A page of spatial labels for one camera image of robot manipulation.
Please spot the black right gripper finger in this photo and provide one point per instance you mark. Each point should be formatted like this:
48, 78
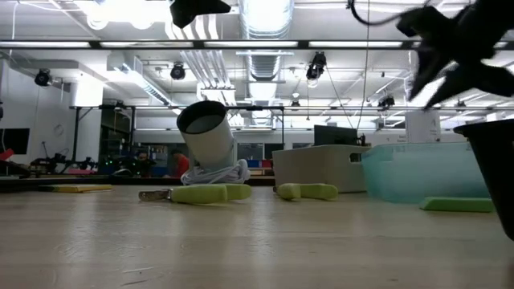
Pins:
490, 76
429, 66

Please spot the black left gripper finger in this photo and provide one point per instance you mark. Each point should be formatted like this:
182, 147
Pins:
188, 12

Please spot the black mesh basket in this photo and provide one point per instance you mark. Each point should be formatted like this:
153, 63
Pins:
498, 168

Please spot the teal translucent plastic bin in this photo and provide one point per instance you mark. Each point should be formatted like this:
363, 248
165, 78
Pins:
421, 172

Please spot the green eraser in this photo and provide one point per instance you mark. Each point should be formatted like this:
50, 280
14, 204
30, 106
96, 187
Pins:
458, 204

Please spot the white plastic bin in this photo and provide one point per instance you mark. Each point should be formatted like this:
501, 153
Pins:
313, 168

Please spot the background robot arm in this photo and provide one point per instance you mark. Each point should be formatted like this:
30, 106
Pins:
60, 162

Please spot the black ceiling spotlight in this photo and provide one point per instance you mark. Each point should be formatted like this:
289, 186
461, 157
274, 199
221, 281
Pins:
178, 72
317, 66
43, 77
386, 102

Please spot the black monitor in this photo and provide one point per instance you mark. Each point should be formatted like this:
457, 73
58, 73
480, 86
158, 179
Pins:
335, 135

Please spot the person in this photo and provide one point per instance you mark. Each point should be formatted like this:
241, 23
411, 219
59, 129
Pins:
140, 162
181, 164

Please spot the black overhead frame bar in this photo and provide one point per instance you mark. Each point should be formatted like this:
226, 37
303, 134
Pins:
95, 44

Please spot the black background gantry frame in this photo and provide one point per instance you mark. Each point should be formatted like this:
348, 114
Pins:
75, 132

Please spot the black wall screen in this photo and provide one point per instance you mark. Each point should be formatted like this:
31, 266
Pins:
14, 140

